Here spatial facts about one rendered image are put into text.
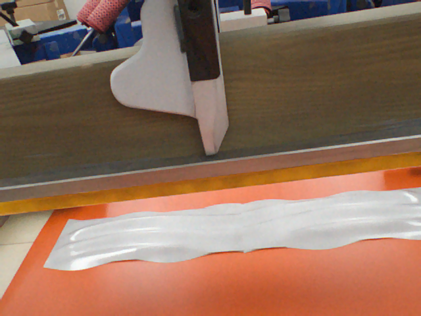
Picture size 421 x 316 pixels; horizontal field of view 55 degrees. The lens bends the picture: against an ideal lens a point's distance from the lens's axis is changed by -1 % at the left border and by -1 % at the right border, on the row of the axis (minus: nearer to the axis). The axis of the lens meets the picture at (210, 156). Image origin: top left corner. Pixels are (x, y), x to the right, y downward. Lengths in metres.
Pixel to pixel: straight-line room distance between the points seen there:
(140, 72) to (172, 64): 0.02
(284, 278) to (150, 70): 0.19
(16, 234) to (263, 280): 0.26
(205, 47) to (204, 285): 0.20
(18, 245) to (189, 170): 0.25
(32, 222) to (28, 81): 0.24
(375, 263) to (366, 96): 0.15
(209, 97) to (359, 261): 0.20
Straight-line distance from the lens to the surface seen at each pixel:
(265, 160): 0.24
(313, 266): 0.34
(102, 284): 0.36
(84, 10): 1.13
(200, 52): 0.20
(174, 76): 0.22
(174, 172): 0.24
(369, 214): 0.39
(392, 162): 0.28
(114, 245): 0.39
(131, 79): 0.22
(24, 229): 0.47
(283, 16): 0.67
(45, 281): 0.39
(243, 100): 0.23
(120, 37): 1.03
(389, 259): 0.35
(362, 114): 0.25
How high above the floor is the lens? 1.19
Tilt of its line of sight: 28 degrees down
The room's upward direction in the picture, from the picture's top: 9 degrees counter-clockwise
